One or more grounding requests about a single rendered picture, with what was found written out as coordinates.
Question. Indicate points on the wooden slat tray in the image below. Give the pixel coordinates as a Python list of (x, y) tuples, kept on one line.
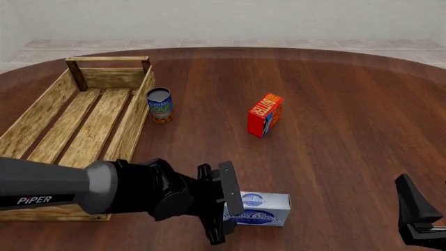
[(87, 117)]

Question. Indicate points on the dark grey plate on stalk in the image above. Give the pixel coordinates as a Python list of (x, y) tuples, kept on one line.
[(231, 188)]

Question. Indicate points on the red butter box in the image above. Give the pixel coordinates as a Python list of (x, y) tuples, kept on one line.
[(259, 117)]

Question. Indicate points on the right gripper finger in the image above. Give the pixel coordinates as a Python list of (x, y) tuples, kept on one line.
[(414, 201)]

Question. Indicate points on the pale blue cream cheese box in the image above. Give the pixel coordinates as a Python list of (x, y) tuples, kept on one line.
[(268, 209)]

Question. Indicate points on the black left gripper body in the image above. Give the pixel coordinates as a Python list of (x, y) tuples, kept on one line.
[(212, 209)]

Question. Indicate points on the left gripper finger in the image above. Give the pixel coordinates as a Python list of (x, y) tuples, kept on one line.
[(230, 227)]

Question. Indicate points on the blue alphabet soup can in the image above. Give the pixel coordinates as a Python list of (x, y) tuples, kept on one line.
[(161, 107)]

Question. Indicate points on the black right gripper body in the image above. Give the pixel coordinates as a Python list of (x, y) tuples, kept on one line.
[(423, 235)]

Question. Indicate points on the grey and black left robot arm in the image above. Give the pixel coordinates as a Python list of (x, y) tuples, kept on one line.
[(52, 183)]

